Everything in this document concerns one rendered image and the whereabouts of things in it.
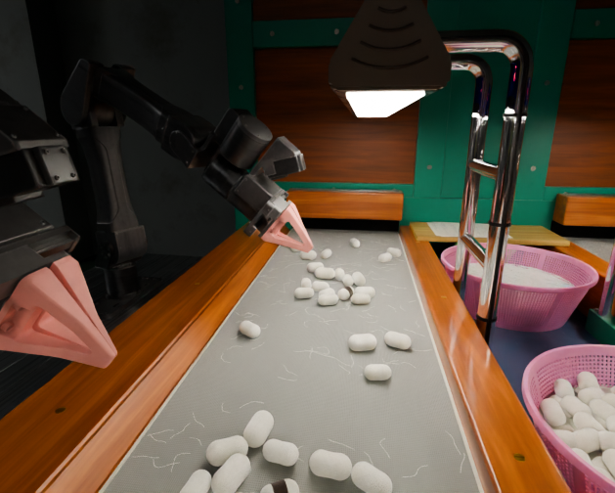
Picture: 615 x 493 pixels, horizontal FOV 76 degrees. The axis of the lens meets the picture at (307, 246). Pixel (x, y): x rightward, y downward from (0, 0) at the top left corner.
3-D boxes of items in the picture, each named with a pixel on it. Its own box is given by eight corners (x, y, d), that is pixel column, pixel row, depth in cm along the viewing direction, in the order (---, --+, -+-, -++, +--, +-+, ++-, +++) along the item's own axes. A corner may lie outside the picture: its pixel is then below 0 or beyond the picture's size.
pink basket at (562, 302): (543, 359, 61) (553, 302, 58) (409, 299, 82) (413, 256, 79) (612, 314, 75) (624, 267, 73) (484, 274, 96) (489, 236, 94)
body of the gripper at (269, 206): (291, 196, 67) (258, 166, 67) (277, 209, 58) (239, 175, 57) (269, 223, 70) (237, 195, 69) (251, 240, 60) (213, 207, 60)
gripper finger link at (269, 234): (328, 227, 68) (286, 190, 67) (322, 239, 61) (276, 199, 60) (303, 254, 70) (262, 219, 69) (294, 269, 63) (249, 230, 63)
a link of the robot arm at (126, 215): (150, 256, 82) (117, 89, 74) (121, 266, 76) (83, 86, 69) (130, 254, 85) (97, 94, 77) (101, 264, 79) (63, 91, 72)
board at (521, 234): (416, 241, 92) (417, 236, 92) (409, 226, 106) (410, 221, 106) (569, 246, 88) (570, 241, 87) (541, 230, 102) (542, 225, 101)
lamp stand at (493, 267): (354, 377, 56) (368, 27, 44) (356, 314, 75) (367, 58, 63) (494, 388, 54) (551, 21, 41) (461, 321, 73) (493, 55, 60)
